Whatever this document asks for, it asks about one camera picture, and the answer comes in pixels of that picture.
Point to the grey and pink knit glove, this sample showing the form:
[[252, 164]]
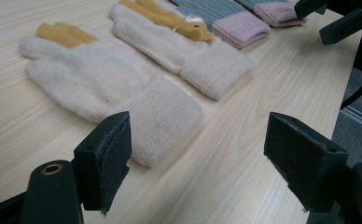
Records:
[[278, 12], [241, 29]]

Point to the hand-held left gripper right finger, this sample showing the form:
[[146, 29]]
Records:
[[306, 161]]

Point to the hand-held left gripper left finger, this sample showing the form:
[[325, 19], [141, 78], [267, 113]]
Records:
[[104, 161]]

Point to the cream and yellow fleece glove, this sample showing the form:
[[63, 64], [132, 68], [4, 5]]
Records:
[[182, 56], [123, 93]]

